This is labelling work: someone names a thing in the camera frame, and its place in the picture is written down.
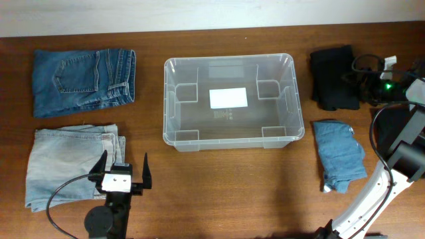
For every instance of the dark navy garment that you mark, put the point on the dark navy garment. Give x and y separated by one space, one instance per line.
386 127

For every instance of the white label in bin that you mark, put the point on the white label in bin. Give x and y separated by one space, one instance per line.
228 98

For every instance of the black garment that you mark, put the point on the black garment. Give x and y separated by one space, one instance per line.
328 68

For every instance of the blue garment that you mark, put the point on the blue garment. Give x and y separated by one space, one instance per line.
340 153

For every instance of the dark blue folded jeans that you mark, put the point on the dark blue folded jeans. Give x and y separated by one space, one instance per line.
71 82

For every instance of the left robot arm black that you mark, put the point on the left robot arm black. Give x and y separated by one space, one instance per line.
111 219

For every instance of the clear plastic storage bin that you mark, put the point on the clear plastic storage bin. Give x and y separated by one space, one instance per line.
272 119

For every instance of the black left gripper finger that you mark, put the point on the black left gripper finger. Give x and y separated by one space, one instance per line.
146 174
98 170

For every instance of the light blue folded jeans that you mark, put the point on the light blue folded jeans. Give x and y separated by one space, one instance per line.
59 155

